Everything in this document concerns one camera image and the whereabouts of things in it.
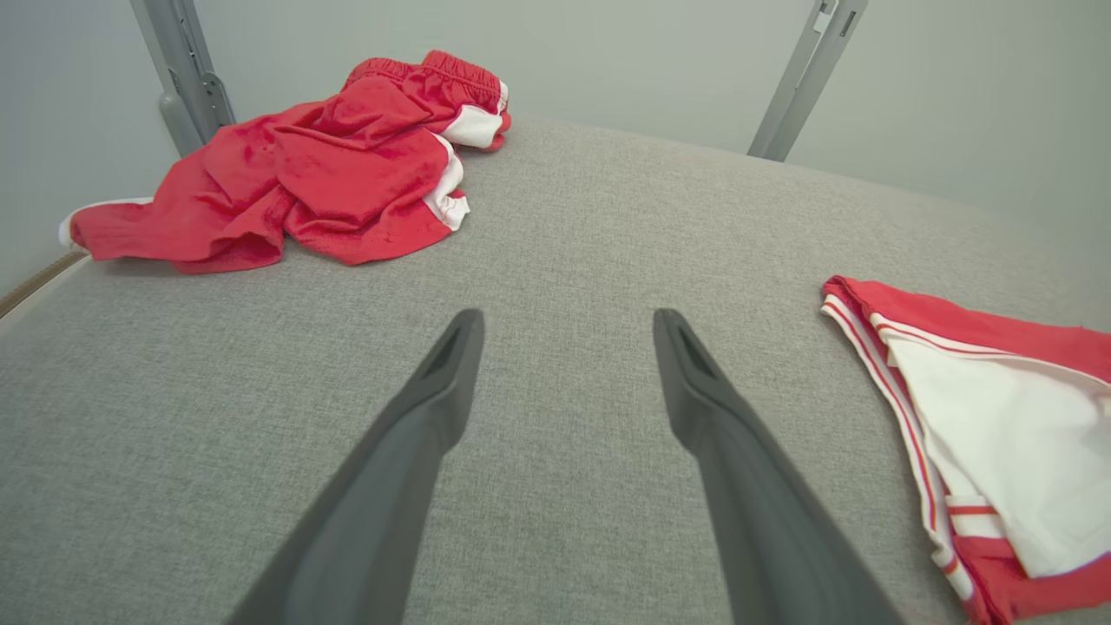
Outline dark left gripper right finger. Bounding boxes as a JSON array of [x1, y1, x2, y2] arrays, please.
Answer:
[[653, 308, 905, 625]]

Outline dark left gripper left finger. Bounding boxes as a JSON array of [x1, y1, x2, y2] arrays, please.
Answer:
[[224, 308, 485, 625]]

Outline red jersey with white panel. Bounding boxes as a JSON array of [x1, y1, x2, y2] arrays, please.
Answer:
[[820, 275, 1111, 625]]

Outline red shorts with white trim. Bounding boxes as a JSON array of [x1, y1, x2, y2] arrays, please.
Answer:
[[58, 49, 513, 275]]

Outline grey partition post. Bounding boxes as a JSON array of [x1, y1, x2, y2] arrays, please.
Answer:
[[747, 0, 870, 163]]

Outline grey metal cart frame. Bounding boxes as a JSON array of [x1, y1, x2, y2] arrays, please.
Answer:
[[128, 0, 237, 159]]

